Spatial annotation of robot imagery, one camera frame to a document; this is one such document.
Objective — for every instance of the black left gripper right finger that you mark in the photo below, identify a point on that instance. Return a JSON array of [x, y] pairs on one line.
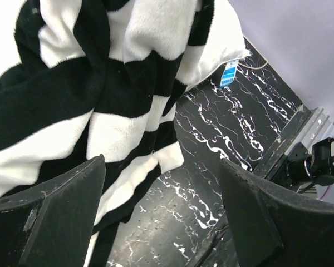
[[274, 226]]

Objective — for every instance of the aluminium table frame rail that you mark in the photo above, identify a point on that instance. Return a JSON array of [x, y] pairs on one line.
[[304, 129]]

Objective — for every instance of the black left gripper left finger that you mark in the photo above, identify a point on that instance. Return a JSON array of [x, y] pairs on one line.
[[51, 223]]

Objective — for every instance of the black white striped pillowcase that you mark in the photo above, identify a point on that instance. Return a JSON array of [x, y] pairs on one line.
[[103, 78]]

